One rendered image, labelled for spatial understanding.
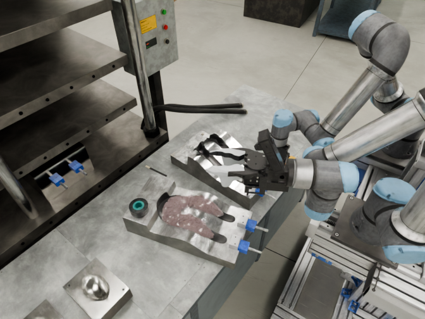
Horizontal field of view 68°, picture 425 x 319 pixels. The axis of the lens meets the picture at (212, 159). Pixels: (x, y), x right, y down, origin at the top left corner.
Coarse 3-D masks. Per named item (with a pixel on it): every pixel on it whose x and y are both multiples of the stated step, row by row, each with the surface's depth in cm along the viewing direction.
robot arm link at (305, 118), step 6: (294, 114) 126; (300, 114) 126; (306, 114) 126; (312, 114) 127; (300, 120) 125; (306, 120) 124; (312, 120) 123; (318, 120) 127; (300, 126) 126; (306, 126) 123
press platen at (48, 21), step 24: (0, 0) 132; (24, 0) 132; (48, 0) 132; (72, 0) 132; (96, 0) 132; (0, 24) 115; (24, 24) 115; (48, 24) 119; (72, 24) 127; (0, 48) 110
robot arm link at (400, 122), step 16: (416, 96) 75; (400, 112) 76; (416, 112) 74; (368, 128) 81; (384, 128) 78; (400, 128) 76; (416, 128) 75; (336, 144) 86; (352, 144) 83; (368, 144) 81; (384, 144) 80; (336, 160) 86; (352, 160) 85
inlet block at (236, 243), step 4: (232, 236) 128; (236, 236) 128; (232, 240) 127; (236, 240) 127; (240, 240) 128; (232, 244) 126; (236, 244) 126; (240, 244) 127; (244, 244) 127; (248, 244) 127; (232, 248) 127; (236, 248) 126; (240, 248) 126; (244, 248) 126; (248, 248) 126; (252, 248) 127; (240, 252) 128; (244, 252) 126; (256, 252) 126; (260, 252) 126
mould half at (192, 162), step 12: (204, 132) 177; (216, 132) 166; (192, 144) 170; (204, 144) 159; (216, 144) 159; (228, 144) 162; (180, 156) 163; (192, 156) 153; (216, 156) 156; (192, 168) 158; (204, 168) 150; (204, 180) 157; (216, 180) 150; (228, 192) 149; (240, 192) 143; (240, 204) 148; (252, 204) 147
